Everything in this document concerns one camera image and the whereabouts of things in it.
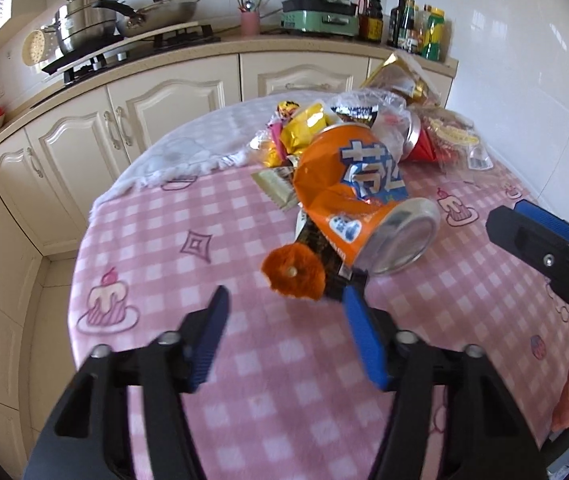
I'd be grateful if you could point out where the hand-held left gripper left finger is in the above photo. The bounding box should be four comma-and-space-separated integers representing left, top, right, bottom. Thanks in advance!
19, 285, 230, 480

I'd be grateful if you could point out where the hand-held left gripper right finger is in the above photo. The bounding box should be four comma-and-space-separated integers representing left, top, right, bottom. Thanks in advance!
341, 284, 551, 480

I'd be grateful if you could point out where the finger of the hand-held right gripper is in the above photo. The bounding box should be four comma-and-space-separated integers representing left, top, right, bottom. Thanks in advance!
513, 199, 569, 262
485, 206, 569, 356

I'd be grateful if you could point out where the orange fuzzy ball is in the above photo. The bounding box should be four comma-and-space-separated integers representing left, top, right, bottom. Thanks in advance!
262, 242, 326, 302

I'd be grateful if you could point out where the dark snack wrapper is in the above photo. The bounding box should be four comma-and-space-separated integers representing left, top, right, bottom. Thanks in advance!
294, 212, 366, 302

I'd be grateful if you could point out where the crushed orange soda can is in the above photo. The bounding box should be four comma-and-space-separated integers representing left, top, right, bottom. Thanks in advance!
294, 124, 442, 276

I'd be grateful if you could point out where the clear plastic bag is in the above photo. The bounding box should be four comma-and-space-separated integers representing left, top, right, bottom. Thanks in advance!
328, 87, 416, 162

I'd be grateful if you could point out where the clear printed wrapper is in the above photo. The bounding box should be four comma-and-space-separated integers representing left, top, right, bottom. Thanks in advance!
423, 109, 495, 172

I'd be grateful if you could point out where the red soda can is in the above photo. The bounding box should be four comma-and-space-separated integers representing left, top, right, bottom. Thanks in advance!
403, 112, 448, 164

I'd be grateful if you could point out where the beige snack wrapper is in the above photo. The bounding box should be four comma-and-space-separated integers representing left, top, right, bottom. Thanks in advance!
252, 166, 298, 211

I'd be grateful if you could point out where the white fluffy towel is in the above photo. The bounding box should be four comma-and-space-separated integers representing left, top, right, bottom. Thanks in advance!
129, 91, 390, 192

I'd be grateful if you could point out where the gold foil bag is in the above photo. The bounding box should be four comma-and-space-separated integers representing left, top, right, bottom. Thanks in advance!
361, 52, 446, 109

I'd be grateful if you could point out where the green yellow bottle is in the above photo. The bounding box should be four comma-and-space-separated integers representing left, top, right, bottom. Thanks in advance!
421, 7, 446, 62

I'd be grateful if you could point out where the magenta candy wrapper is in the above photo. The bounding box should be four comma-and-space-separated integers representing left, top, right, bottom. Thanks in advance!
266, 119, 286, 167

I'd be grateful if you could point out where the black striped clear wrapper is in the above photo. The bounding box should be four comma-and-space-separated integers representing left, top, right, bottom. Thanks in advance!
331, 104, 381, 134

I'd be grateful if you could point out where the yellow snack packet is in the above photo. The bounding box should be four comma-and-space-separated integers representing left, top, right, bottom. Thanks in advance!
279, 101, 338, 159

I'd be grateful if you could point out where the small sauce bottle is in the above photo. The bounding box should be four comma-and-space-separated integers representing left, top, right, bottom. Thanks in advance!
411, 5, 433, 56

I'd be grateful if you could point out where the dark glass bottle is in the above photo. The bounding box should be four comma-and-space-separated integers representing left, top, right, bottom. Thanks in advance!
399, 0, 418, 54
387, 0, 408, 49

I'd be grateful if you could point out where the cream kitchen cabinet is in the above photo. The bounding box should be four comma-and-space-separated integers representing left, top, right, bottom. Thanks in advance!
0, 50, 455, 480

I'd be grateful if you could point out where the large soy sauce bottle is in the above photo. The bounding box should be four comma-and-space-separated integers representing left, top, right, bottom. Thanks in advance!
357, 0, 384, 44

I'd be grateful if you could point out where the black gas stove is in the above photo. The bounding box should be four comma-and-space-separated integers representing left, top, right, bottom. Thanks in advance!
39, 22, 222, 86

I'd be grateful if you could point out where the beige kitchen countertop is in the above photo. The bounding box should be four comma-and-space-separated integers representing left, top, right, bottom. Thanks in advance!
0, 27, 460, 171

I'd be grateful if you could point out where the green electric cooker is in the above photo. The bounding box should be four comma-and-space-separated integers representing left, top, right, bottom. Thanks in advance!
280, 0, 360, 39

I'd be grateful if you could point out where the pink utensil holder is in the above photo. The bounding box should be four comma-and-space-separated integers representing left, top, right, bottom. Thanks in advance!
240, 10, 262, 37

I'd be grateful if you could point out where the steel wok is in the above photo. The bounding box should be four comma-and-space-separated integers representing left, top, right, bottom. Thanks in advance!
92, 0, 203, 38

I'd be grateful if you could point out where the cream round skimmer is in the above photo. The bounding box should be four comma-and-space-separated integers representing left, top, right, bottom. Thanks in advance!
21, 29, 48, 66

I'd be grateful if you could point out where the steel stockpot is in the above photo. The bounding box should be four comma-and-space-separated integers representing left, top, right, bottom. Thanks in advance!
41, 0, 121, 57

